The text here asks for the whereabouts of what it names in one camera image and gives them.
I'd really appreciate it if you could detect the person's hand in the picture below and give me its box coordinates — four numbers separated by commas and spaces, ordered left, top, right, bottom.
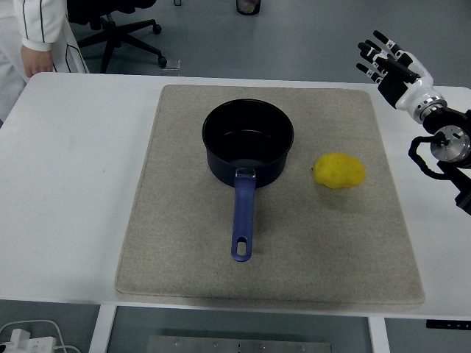
21, 44, 54, 78

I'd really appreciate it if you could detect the white power cable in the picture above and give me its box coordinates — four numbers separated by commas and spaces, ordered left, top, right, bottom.
0, 318, 80, 353

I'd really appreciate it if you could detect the beige fabric mat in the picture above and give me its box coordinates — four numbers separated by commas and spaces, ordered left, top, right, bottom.
114, 84, 426, 305

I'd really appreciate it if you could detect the black table control panel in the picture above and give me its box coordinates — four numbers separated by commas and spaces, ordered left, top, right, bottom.
425, 319, 465, 329

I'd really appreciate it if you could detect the black waste bin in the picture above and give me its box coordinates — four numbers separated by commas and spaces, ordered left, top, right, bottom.
235, 0, 262, 16

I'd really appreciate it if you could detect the person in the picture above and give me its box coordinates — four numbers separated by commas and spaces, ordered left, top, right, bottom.
0, 0, 91, 124

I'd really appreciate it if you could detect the blue pot with handle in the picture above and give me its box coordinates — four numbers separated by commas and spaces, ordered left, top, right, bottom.
201, 98, 295, 263

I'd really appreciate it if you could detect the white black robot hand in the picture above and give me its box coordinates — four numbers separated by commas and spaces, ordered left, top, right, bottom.
355, 29, 436, 111

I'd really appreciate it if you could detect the black office chair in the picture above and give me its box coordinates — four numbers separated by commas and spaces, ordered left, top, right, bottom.
68, 0, 169, 74

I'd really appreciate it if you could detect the white table leg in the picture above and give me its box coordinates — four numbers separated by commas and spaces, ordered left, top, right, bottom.
88, 304, 118, 353
367, 315, 391, 353

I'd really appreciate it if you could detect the white power strip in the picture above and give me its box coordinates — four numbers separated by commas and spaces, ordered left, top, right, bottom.
0, 329, 56, 353

